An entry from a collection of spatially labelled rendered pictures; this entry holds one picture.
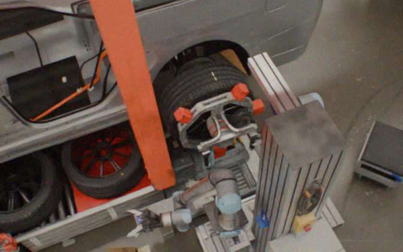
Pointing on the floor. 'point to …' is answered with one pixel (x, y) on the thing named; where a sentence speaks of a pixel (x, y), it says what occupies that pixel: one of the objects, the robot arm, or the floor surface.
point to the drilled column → (167, 232)
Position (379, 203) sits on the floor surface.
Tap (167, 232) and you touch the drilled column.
